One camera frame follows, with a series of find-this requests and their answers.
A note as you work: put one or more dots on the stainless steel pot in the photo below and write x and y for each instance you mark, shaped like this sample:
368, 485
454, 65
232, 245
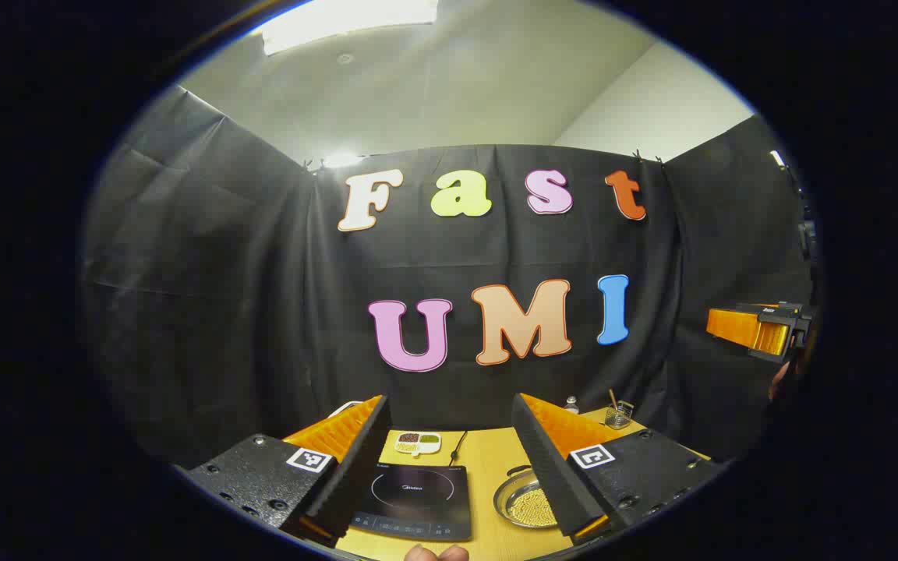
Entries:
517, 499

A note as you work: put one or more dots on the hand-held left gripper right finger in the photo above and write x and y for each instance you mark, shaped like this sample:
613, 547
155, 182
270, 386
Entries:
546, 467

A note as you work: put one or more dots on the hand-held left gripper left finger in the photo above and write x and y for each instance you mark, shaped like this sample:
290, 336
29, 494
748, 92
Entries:
363, 460

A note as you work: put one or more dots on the black induction cooktop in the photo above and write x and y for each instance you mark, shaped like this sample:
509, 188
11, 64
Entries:
418, 491

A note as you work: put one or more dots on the ceiling light panel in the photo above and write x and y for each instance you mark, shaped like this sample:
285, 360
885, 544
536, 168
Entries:
348, 19

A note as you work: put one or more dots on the small clear bottle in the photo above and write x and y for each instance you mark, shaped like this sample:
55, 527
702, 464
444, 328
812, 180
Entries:
571, 405

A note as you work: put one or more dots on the white toaster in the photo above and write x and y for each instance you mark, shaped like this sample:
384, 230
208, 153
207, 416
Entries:
346, 408

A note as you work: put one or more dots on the white divided bean dish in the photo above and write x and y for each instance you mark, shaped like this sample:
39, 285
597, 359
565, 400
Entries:
418, 442

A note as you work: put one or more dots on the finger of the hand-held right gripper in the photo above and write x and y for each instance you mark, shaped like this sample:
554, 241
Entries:
745, 327

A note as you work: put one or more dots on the pile of yellow soybeans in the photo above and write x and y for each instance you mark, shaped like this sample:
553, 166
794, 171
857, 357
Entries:
535, 506

